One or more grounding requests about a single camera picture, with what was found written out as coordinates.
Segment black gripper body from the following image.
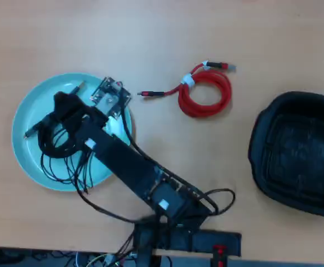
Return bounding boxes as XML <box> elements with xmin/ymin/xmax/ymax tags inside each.
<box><xmin>72</xmin><ymin>107</ymin><xmax>111</xmax><ymax>151</ymax></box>

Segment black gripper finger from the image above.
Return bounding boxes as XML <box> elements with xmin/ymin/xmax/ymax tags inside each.
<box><xmin>54</xmin><ymin>108</ymin><xmax>83</xmax><ymax>126</ymax></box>
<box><xmin>53</xmin><ymin>93</ymin><xmax>94</xmax><ymax>116</ymax></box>

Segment bare wrist camera board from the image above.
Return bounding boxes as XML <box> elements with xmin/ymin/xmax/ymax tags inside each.
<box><xmin>88</xmin><ymin>76</ymin><xmax>132</xmax><ymax>119</ymax></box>

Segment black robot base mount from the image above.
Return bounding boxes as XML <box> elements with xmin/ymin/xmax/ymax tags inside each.
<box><xmin>133</xmin><ymin>219</ymin><xmax>242</xmax><ymax>267</ymax></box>

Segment red and black clamp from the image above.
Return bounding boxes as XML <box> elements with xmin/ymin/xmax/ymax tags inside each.
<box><xmin>210</xmin><ymin>244</ymin><xmax>230</xmax><ymax>267</ymax></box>

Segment black plastic bowl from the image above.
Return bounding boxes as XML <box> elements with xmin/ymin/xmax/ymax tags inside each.
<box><xmin>247</xmin><ymin>91</ymin><xmax>324</xmax><ymax>219</ymax></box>

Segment red braided charging cable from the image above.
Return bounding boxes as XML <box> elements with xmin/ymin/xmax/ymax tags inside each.
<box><xmin>136</xmin><ymin>60</ymin><xmax>237</xmax><ymax>118</ymax></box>

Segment coloured wire bundle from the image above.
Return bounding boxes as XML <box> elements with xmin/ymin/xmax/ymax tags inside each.
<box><xmin>72</xmin><ymin>250</ymin><xmax>136</xmax><ymax>267</ymax></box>

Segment green round plate bowl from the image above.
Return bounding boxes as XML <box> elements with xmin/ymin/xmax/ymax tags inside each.
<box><xmin>11</xmin><ymin>72</ymin><xmax>137</xmax><ymax>192</ymax></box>

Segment black braided charging cable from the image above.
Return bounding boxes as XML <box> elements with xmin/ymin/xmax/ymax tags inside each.
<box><xmin>23</xmin><ymin>80</ymin><xmax>96</xmax><ymax>160</ymax></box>

